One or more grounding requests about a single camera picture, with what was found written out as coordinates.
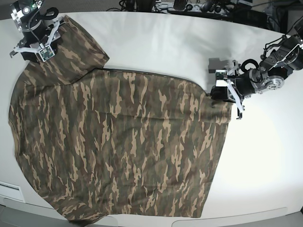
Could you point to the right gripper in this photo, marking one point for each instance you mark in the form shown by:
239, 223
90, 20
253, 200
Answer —
36, 38

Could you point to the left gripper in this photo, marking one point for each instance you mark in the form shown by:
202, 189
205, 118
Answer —
244, 78

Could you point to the camouflage T-shirt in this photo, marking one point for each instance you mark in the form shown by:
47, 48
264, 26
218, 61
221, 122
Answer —
94, 142

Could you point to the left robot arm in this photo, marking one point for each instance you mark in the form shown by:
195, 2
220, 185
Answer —
279, 60

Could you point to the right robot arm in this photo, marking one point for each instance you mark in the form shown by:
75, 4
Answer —
31, 11

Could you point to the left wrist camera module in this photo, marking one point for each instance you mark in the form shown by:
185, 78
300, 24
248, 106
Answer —
221, 78

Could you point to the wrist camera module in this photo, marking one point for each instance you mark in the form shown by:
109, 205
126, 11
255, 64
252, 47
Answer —
221, 78
46, 53

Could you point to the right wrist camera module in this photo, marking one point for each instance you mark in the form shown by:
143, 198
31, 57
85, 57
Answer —
46, 53

